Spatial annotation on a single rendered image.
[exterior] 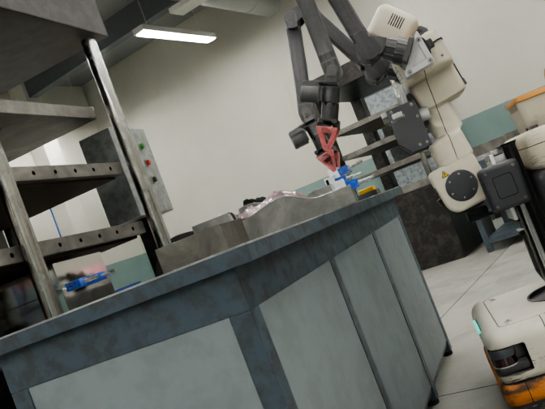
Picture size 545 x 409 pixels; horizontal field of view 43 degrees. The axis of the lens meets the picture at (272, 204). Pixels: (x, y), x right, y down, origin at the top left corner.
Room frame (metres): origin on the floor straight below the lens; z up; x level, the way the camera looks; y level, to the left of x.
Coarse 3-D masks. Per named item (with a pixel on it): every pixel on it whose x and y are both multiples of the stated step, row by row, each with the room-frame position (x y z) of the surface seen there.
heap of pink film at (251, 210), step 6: (276, 192) 2.19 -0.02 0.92; (282, 192) 2.19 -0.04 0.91; (288, 192) 2.17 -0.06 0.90; (294, 192) 2.18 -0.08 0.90; (300, 192) 2.19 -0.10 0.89; (270, 198) 2.17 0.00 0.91; (276, 198) 2.17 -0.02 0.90; (258, 204) 2.31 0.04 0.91; (264, 204) 2.19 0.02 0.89; (246, 210) 2.22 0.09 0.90; (252, 210) 2.19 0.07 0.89; (258, 210) 2.17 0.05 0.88; (240, 216) 2.22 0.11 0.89; (246, 216) 2.19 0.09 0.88
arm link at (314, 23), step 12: (300, 0) 2.20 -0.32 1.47; (312, 0) 2.20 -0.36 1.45; (312, 12) 2.20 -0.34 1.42; (312, 24) 2.20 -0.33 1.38; (312, 36) 2.20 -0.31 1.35; (324, 36) 2.20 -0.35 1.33; (324, 48) 2.19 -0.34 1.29; (324, 60) 2.19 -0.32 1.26; (336, 60) 2.18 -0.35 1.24; (324, 72) 2.19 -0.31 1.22
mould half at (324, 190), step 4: (320, 188) 2.43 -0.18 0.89; (324, 188) 2.42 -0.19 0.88; (328, 188) 2.42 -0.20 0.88; (332, 188) 2.41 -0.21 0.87; (312, 192) 2.44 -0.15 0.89; (316, 192) 2.43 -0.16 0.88; (320, 192) 2.43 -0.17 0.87; (324, 192) 2.42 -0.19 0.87; (312, 196) 2.44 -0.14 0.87; (316, 196) 2.44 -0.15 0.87; (356, 196) 2.64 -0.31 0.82; (356, 200) 2.62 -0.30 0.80; (248, 204) 2.52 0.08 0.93; (252, 204) 2.51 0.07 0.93; (256, 204) 2.51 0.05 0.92; (240, 208) 2.53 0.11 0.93; (244, 208) 2.53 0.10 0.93; (240, 212) 2.53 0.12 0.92
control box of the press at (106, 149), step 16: (112, 128) 2.91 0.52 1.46; (80, 144) 2.93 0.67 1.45; (96, 144) 2.91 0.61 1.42; (112, 144) 2.89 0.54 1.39; (144, 144) 3.12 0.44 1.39; (96, 160) 2.92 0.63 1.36; (112, 160) 2.89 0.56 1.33; (144, 160) 3.07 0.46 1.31; (128, 176) 2.90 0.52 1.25; (160, 176) 3.15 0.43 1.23; (112, 192) 2.91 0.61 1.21; (128, 192) 2.89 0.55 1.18; (160, 192) 3.10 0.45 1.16; (112, 208) 2.92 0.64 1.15; (128, 208) 2.90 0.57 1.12; (160, 208) 3.05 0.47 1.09; (112, 224) 2.93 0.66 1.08; (144, 224) 3.02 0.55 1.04; (144, 240) 3.03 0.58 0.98
